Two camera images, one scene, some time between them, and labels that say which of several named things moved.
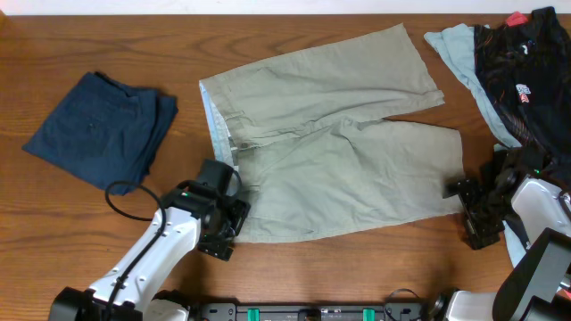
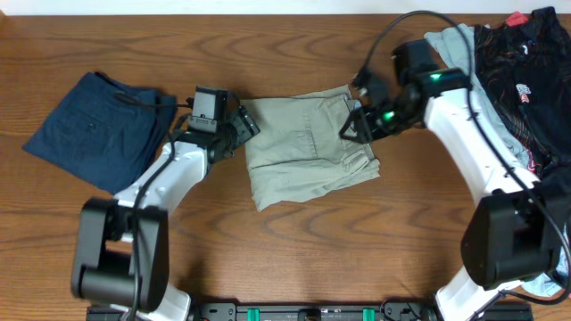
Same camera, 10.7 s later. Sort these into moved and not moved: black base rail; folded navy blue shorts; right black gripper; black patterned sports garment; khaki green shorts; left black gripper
Moved: right black gripper; khaki green shorts; left black gripper
Not moved: black patterned sports garment; black base rail; folded navy blue shorts
